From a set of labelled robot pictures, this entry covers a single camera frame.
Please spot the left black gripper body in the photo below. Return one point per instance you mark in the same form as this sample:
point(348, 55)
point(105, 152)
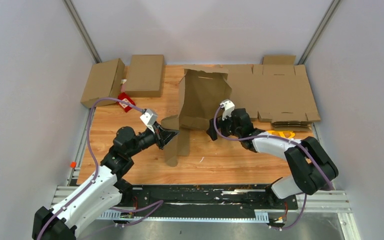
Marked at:
point(146, 139)

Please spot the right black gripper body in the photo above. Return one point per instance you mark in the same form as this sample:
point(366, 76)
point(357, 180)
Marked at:
point(226, 127)

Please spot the cardboard box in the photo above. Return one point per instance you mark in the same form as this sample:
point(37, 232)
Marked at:
point(145, 76)
point(104, 80)
point(200, 91)

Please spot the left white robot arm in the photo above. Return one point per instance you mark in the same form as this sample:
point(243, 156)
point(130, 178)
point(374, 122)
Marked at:
point(103, 189)

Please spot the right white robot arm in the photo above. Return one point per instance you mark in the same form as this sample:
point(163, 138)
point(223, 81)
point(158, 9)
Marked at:
point(311, 168)

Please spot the folded cardboard box upright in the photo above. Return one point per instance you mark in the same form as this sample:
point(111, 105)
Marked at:
point(145, 76)

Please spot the red plastic block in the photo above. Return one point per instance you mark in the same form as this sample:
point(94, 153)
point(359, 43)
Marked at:
point(126, 102)

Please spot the stack of flat cardboard sheets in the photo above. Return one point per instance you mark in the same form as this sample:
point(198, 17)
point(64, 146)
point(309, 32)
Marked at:
point(276, 91)

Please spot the yellow plastic wedge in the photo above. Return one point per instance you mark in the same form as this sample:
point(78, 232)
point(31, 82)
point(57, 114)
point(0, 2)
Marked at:
point(283, 134)

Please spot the pink white small item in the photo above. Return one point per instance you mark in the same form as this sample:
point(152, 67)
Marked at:
point(123, 82)

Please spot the orange button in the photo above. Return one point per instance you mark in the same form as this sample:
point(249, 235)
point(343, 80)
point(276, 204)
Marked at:
point(73, 164)

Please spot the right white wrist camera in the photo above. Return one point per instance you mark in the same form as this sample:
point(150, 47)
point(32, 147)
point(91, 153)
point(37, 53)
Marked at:
point(228, 106)

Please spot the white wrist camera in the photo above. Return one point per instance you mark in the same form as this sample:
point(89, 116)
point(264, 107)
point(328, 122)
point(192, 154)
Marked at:
point(228, 106)
point(149, 118)

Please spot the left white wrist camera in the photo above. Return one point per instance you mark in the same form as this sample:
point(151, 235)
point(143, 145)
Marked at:
point(149, 118)

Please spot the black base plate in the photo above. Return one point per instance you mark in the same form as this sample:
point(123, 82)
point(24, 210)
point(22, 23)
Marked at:
point(209, 201)

